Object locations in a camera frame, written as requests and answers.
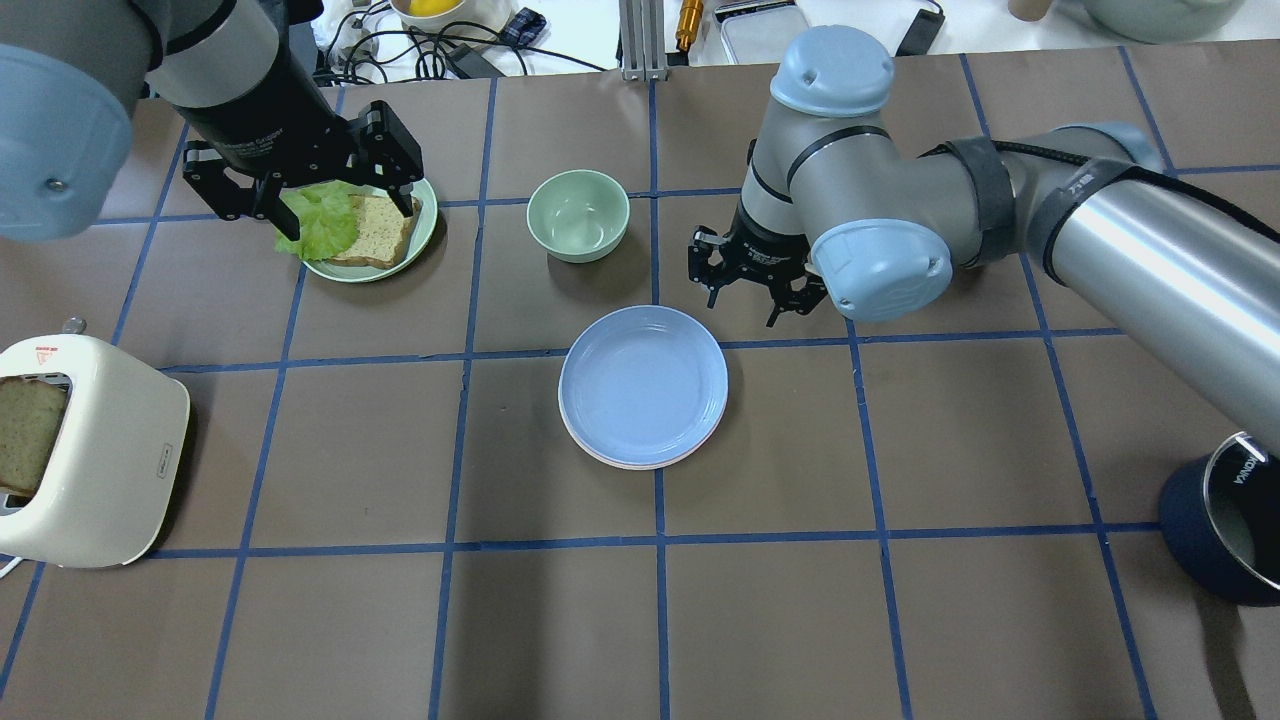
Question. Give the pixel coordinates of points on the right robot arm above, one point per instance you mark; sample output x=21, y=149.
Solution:
x=830, y=210

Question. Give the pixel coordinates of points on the blue plate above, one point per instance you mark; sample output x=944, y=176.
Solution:
x=649, y=360

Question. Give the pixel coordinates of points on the green plate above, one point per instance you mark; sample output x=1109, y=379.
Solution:
x=424, y=229

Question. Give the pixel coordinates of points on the kitchen scale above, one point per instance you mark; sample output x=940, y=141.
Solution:
x=758, y=32

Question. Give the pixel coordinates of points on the aluminium frame post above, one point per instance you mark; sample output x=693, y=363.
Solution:
x=643, y=41

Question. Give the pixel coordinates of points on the white toaster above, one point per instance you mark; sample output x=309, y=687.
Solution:
x=109, y=480

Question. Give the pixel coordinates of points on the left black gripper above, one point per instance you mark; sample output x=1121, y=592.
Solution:
x=258, y=128

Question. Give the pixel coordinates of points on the blue saucepan with lid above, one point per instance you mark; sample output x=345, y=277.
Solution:
x=1219, y=516

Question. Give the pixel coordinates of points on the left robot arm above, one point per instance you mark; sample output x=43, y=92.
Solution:
x=74, y=71

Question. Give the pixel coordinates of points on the green bowl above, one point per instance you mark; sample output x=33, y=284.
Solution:
x=578, y=216

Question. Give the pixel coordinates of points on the green lettuce leaf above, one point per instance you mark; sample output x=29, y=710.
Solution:
x=328, y=221

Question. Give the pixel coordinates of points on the bread slice in toaster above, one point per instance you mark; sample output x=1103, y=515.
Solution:
x=31, y=414

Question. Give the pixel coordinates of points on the bread slice on plate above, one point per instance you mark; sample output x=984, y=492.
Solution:
x=382, y=234

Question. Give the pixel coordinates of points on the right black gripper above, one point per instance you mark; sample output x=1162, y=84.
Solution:
x=768, y=251

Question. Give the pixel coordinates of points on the black power adapter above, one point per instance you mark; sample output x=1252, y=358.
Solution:
x=924, y=29

